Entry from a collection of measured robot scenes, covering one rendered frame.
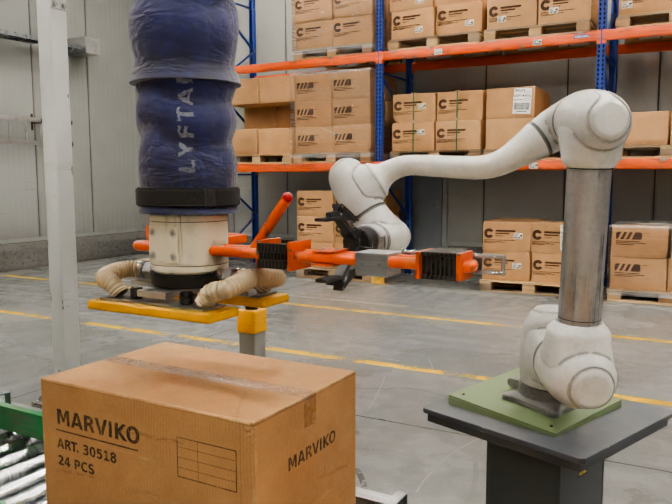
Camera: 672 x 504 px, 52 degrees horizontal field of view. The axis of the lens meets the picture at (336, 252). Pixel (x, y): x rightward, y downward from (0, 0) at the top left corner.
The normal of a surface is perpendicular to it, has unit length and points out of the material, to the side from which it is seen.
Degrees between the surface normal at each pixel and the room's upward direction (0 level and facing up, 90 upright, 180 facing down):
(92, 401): 90
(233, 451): 90
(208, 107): 69
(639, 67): 90
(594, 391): 100
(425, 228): 90
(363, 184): 74
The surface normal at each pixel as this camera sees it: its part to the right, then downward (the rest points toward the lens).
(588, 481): 0.66, 0.07
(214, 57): 0.66, 0.28
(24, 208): 0.88, 0.05
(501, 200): -0.48, 0.10
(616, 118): 0.00, 0.07
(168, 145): -0.04, -0.17
